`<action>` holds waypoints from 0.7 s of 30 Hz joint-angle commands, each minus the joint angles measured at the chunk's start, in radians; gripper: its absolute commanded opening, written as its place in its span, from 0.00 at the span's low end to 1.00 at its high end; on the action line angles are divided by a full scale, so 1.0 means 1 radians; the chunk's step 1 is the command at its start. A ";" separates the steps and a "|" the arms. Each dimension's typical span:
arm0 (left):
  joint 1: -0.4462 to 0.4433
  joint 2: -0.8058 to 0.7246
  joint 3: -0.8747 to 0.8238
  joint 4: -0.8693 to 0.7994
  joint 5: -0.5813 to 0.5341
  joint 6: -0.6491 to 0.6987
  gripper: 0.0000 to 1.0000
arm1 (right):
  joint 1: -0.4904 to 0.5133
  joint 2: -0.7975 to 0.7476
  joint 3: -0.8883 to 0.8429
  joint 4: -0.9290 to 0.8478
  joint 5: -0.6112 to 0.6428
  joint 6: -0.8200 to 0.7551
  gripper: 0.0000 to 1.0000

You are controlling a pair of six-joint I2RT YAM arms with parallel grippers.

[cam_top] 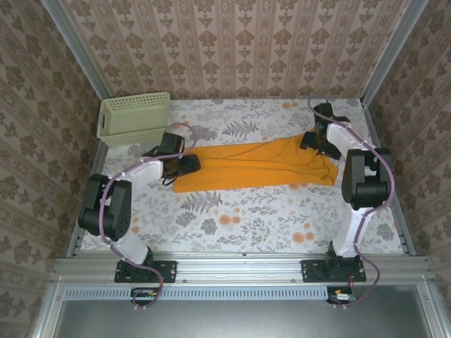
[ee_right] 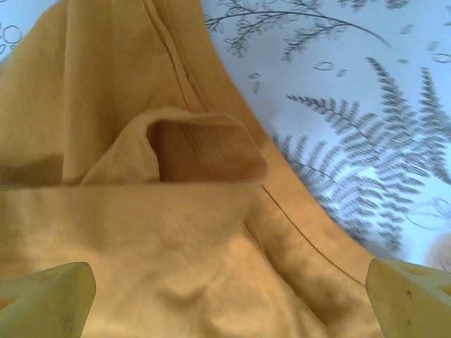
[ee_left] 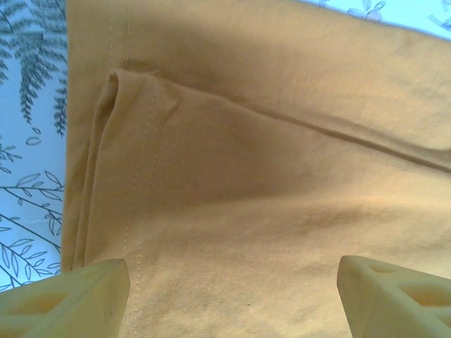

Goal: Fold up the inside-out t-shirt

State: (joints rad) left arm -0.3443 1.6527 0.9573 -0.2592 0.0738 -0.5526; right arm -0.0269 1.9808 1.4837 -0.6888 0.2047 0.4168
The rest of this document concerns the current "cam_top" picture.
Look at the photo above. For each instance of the aluminium mounting rail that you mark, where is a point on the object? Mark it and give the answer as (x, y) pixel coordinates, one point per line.
(239, 267)

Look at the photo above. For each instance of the pale green plastic basket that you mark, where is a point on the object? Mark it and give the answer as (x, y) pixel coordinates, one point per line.
(134, 119)

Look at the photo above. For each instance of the orange t-shirt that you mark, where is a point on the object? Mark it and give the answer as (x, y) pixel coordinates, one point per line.
(246, 165)

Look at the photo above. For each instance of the aluminium side rail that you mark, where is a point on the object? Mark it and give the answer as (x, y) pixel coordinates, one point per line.
(95, 169)
(370, 123)

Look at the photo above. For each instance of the small circuit board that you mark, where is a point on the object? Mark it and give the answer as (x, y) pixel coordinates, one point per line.
(148, 293)
(341, 296)

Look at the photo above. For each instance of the aluminium frame post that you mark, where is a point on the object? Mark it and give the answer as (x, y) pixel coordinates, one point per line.
(393, 49)
(78, 49)

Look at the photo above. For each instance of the floral patterned tablecloth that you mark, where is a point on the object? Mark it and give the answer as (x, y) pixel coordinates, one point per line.
(246, 225)

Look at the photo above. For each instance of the grey metal panel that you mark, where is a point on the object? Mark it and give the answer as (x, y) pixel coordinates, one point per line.
(229, 320)

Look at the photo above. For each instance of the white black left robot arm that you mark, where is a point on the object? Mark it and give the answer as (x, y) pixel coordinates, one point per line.
(144, 172)

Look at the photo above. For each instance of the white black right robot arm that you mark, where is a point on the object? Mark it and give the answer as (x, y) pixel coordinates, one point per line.
(347, 137)

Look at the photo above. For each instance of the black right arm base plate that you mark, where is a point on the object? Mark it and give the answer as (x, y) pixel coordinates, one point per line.
(313, 271)

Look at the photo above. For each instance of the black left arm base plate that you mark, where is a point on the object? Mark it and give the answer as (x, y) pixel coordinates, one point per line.
(167, 271)

